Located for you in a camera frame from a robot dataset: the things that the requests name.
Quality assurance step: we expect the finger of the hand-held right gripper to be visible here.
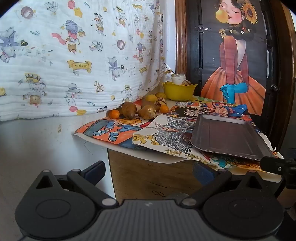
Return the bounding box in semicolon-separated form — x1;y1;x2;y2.
260;156;288;172

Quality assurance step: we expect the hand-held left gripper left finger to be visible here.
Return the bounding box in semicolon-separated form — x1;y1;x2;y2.
29;160;119;208

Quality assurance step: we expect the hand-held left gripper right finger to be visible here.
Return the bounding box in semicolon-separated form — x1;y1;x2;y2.
180;162;269;208

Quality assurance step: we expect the grey metal tray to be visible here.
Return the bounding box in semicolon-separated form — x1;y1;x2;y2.
190;113;275;162

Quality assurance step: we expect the orange blue cartoon paper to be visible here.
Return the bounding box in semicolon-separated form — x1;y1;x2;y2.
74;111;167;154

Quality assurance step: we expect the grey haired figure drawing paper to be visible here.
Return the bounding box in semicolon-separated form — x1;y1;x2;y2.
132;113;208;163

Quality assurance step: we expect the colourful cartoon fighter paper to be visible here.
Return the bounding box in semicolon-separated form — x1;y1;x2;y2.
170;97;285;172

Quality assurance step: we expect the yellow plastic bowl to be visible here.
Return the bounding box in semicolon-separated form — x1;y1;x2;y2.
162;82;198;101

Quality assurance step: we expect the white jar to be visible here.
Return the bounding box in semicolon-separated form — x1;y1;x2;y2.
171;73;187;85

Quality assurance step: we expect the white cartoon printed blanket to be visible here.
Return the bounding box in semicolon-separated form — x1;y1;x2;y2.
0;0;172;122

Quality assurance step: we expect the black door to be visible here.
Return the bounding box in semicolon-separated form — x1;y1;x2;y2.
186;0;287;149

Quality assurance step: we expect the wall poster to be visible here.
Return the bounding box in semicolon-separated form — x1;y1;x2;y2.
200;0;269;116

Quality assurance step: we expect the brown wooden door frame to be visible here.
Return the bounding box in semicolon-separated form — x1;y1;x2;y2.
174;0;296;151

